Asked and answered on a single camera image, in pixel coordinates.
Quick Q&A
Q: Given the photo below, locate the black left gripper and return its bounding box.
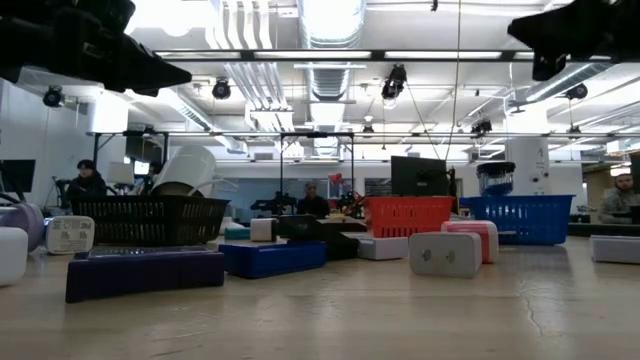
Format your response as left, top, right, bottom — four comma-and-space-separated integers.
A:
49, 0, 193, 99

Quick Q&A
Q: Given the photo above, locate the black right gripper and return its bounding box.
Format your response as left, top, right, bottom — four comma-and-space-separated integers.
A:
507, 0, 621, 82

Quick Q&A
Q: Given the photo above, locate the black plastic basket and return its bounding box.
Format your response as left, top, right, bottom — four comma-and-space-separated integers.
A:
69, 194, 231, 246

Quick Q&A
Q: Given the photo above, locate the black capped blue hourglass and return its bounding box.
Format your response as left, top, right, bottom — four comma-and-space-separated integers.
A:
475, 160, 517, 198

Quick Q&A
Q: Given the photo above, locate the teal and white charger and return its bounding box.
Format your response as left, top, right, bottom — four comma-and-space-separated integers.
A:
44, 214, 96, 256

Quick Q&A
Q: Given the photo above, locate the purple hourglass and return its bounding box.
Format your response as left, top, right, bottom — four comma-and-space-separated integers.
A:
0, 202, 46, 253

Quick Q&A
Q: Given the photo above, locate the small white plug charger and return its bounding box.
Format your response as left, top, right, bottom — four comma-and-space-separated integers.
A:
248, 217, 279, 244

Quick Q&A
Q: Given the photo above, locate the blue plastic basket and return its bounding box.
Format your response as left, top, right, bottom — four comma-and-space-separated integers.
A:
466, 193, 577, 247

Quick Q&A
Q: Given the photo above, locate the pink plug charger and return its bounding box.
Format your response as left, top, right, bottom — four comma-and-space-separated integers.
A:
439, 219, 500, 265

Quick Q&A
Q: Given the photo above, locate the white digital thermometer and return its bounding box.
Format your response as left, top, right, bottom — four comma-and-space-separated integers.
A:
588, 233, 640, 265
355, 234, 412, 261

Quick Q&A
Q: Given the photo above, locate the person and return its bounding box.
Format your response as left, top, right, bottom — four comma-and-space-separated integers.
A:
598, 172, 640, 225
296, 181, 331, 220
142, 160, 165, 196
66, 158, 109, 201

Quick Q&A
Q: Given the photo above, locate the white cylindrical lamp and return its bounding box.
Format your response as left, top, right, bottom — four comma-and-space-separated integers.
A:
149, 143, 219, 199

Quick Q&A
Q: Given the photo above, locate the white round column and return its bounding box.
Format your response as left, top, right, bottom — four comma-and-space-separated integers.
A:
504, 137, 551, 196

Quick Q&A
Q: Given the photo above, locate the black computer monitor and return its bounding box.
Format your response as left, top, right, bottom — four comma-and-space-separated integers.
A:
390, 155, 449, 198
0, 159, 37, 194

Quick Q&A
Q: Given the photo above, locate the black overhead crossbar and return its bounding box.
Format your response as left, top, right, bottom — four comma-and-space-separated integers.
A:
149, 48, 640, 64

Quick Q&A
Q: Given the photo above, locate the dark blue digital thermometer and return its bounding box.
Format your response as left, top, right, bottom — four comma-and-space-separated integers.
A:
64, 244, 226, 304

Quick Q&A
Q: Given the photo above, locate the red desk lamp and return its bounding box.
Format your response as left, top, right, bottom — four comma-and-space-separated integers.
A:
327, 172, 369, 211

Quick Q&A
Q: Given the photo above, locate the white cube charger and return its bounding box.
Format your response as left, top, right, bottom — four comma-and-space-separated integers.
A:
0, 225, 30, 288
408, 230, 484, 279

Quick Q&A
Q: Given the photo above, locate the red plastic basket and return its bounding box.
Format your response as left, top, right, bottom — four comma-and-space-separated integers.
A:
363, 195, 456, 239

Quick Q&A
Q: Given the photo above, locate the black workstation frame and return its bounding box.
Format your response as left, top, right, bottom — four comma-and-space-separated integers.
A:
87, 129, 640, 221

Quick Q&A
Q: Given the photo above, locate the silver air duct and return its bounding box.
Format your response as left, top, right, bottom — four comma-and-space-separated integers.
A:
298, 0, 367, 101

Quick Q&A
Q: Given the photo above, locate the black aluminium table frame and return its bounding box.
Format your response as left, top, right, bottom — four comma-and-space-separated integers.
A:
0, 219, 640, 239

